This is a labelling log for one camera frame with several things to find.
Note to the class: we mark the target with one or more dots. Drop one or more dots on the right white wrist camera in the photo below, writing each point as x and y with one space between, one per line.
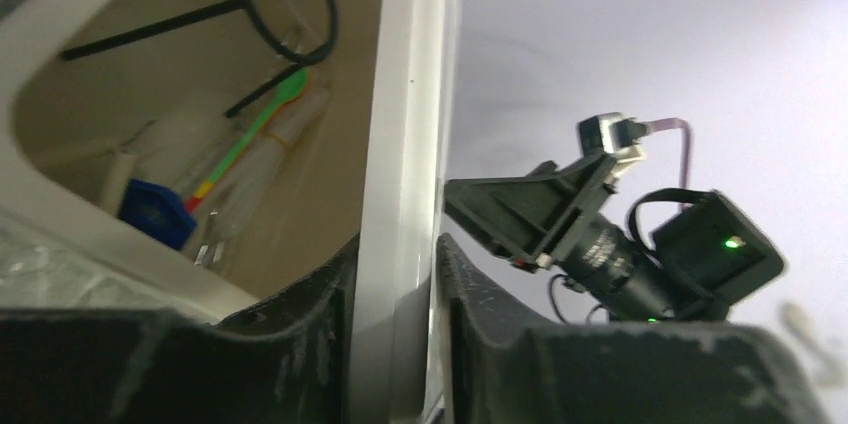
615 135

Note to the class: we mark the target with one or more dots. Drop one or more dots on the white clay triangle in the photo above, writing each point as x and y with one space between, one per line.
119 173

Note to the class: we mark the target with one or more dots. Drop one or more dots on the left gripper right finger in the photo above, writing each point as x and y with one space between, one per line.
505 363

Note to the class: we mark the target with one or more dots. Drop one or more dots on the graduated cylinder blue base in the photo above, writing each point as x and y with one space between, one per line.
158 212

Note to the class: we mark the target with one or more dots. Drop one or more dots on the beige plastic bin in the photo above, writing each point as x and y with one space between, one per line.
172 81

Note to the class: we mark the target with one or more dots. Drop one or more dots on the clear plastic pipettes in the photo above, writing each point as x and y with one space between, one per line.
237 196

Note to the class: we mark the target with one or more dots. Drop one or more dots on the metal crucible tongs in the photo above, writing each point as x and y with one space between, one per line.
210 249

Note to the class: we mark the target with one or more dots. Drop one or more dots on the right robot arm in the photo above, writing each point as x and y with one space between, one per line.
694 267

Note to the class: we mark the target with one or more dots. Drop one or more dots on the red plastic spatula spoon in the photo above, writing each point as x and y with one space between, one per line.
288 91

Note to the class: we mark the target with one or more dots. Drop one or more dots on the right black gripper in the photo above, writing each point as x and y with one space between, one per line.
537 219

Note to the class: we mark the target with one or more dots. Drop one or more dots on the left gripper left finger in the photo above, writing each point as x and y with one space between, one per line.
282 360

